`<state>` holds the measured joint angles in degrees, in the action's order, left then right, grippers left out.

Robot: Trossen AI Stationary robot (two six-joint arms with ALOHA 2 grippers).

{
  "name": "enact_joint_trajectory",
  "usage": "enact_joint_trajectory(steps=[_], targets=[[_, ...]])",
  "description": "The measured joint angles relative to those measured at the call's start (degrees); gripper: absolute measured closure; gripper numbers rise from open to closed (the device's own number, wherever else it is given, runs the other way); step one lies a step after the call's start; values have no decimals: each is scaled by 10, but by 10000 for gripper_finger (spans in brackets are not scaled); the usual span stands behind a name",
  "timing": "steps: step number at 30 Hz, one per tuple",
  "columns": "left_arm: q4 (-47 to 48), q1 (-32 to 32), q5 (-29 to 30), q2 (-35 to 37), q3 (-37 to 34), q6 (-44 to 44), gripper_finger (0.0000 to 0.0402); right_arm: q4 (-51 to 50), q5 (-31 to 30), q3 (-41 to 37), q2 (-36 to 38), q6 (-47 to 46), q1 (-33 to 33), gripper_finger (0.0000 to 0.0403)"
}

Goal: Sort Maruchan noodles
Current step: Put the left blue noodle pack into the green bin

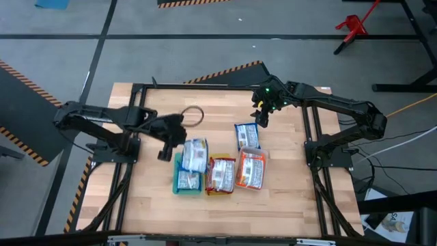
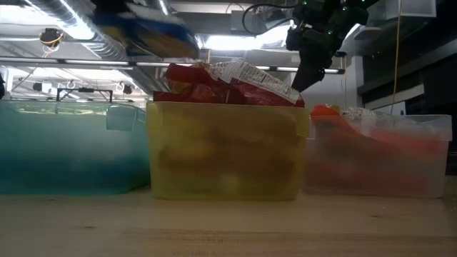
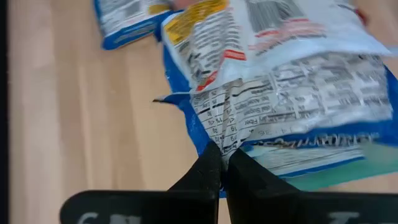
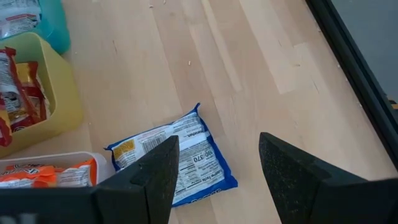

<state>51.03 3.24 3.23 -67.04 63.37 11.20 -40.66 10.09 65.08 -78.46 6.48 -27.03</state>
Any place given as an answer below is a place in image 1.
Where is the red Maruchan noodle pack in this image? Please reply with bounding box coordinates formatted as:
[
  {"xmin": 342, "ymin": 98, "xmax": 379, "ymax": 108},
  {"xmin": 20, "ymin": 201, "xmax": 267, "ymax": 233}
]
[{"xmin": 206, "ymin": 156, "xmax": 237, "ymax": 195}]

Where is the blue floor mat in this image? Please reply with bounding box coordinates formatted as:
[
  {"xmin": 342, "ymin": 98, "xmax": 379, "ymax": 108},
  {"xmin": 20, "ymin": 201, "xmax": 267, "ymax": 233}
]
[{"xmin": 33, "ymin": 0, "xmax": 71, "ymax": 10}]

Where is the red metal stand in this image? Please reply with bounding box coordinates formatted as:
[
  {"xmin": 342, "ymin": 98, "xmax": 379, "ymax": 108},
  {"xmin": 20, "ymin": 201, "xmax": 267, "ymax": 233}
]
[{"xmin": 333, "ymin": 0, "xmax": 382, "ymax": 55}]

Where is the blue Maruchan noodle pack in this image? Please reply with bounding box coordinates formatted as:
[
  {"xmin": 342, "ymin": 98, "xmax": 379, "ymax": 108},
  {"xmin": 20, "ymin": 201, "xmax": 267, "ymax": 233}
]
[
  {"xmin": 234, "ymin": 122, "xmax": 261, "ymax": 151},
  {"xmin": 181, "ymin": 137, "xmax": 209, "ymax": 174},
  {"xmin": 176, "ymin": 169, "xmax": 201, "ymax": 191}
]

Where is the black desk leg frame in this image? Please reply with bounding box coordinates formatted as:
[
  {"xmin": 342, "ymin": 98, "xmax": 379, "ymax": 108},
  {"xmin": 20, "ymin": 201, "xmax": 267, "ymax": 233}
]
[{"xmin": 343, "ymin": 0, "xmax": 437, "ymax": 94}]

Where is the triangular black hazard-striped mat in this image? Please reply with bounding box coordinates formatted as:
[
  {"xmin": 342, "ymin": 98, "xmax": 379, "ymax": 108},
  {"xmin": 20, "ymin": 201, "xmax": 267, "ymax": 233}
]
[{"xmin": 184, "ymin": 60, "xmax": 277, "ymax": 87}]

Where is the small black hazard-striped mat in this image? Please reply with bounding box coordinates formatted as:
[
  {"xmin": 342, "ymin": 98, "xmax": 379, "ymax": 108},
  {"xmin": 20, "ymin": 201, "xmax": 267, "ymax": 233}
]
[{"xmin": 156, "ymin": 0, "xmax": 235, "ymax": 10}]

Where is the black equipment stand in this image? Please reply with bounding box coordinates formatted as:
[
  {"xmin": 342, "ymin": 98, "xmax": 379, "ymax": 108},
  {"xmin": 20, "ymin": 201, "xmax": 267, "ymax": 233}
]
[{"xmin": 356, "ymin": 189, "xmax": 437, "ymax": 246}]

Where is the orange Maruchan noodle pack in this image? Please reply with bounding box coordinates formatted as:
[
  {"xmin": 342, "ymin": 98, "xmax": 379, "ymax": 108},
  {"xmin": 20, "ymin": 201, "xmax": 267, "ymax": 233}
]
[{"xmin": 235, "ymin": 150, "xmax": 267, "ymax": 191}]

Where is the yellow power cable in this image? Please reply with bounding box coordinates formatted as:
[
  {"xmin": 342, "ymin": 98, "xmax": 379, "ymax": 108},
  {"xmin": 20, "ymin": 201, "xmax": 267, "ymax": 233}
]
[{"xmin": 387, "ymin": 92, "xmax": 437, "ymax": 119}]

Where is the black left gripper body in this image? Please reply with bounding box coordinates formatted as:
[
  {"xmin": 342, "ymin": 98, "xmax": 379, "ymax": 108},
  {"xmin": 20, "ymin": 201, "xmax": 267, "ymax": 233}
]
[{"xmin": 150, "ymin": 114, "xmax": 188, "ymax": 162}]

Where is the yellow plastic bin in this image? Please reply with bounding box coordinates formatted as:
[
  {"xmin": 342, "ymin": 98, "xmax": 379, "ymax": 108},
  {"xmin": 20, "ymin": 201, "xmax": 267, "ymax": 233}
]
[{"xmin": 203, "ymin": 152, "xmax": 236, "ymax": 197}]

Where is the white floor cable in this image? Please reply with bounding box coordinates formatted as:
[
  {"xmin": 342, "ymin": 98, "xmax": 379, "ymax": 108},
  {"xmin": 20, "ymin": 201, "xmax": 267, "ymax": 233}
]
[{"xmin": 353, "ymin": 125, "xmax": 437, "ymax": 163}]

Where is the black floor cable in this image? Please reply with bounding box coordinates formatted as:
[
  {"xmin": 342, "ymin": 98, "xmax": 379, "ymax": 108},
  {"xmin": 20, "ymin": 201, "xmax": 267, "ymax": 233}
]
[
  {"xmin": 371, "ymin": 165, "xmax": 437, "ymax": 172},
  {"xmin": 351, "ymin": 129, "xmax": 437, "ymax": 148}
]

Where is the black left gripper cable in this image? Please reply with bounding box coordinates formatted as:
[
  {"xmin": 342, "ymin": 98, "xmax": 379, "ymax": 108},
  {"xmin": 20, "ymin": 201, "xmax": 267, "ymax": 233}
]
[{"xmin": 180, "ymin": 105, "xmax": 205, "ymax": 128}]

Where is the white printed bag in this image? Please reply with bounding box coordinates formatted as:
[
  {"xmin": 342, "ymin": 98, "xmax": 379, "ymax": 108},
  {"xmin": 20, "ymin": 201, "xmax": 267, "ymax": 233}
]
[{"xmin": 361, "ymin": 187, "xmax": 414, "ymax": 244}]

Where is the black crossbeam with silver brackets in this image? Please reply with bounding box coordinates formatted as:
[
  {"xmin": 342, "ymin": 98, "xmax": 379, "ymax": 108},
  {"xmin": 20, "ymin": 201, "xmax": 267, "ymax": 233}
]
[{"xmin": 0, "ymin": 230, "xmax": 437, "ymax": 246}]

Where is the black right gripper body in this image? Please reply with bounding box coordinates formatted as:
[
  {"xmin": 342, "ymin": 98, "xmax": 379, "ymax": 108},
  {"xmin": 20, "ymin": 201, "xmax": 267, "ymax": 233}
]
[{"xmin": 251, "ymin": 75, "xmax": 294, "ymax": 115}]

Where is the large black hazard-striped mat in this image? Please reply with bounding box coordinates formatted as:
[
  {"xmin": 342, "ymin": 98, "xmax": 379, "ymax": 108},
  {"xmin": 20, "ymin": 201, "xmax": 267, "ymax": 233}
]
[{"xmin": 0, "ymin": 59, "xmax": 89, "ymax": 167}]

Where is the black aluminium table frame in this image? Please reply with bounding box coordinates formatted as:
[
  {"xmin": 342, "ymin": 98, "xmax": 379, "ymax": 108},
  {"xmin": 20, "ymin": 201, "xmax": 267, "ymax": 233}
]
[{"xmin": 64, "ymin": 77, "xmax": 365, "ymax": 240}]

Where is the hazard tape strip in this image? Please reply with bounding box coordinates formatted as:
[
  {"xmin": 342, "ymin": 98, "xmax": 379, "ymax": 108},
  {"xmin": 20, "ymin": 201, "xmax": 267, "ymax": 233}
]
[{"xmin": 64, "ymin": 156, "xmax": 94, "ymax": 234}]

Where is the teal plastic bin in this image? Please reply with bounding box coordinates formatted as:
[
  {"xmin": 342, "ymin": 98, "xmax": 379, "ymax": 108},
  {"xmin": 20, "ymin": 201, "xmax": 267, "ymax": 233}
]
[{"xmin": 172, "ymin": 152, "xmax": 205, "ymax": 196}]

